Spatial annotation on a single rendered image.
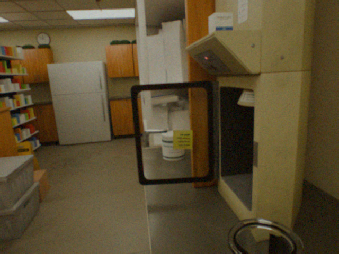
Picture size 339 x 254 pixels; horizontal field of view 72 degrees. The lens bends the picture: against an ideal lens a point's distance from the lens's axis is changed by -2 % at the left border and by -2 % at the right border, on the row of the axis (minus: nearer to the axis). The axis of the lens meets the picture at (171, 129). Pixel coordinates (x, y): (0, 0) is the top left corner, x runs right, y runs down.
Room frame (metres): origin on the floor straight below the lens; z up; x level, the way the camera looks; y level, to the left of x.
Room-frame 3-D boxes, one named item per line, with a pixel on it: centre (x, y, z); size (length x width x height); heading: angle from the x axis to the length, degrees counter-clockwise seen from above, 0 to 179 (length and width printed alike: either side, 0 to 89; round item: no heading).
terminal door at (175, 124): (0.88, -0.01, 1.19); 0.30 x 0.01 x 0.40; 91
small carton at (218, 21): (0.68, -0.15, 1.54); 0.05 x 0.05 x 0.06; 10
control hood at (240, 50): (0.73, -0.14, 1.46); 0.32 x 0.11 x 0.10; 8
